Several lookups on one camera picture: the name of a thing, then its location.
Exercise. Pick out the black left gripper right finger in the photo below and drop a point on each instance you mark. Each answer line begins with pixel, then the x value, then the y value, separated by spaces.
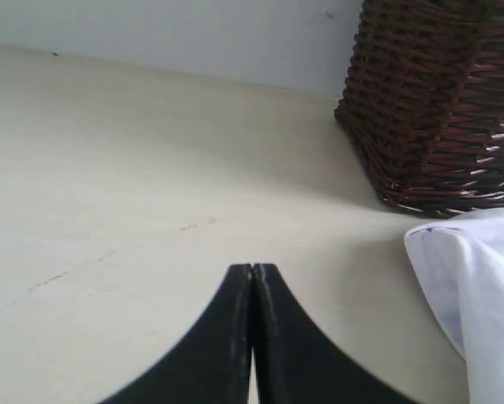
pixel 295 361

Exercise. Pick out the white t-shirt with red lettering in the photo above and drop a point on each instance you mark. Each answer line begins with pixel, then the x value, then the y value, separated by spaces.
pixel 459 265

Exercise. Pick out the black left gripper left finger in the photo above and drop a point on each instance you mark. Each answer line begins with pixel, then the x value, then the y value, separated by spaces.
pixel 212 362

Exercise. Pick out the dark brown wicker basket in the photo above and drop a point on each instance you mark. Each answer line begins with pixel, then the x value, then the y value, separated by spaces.
pixel 423 104

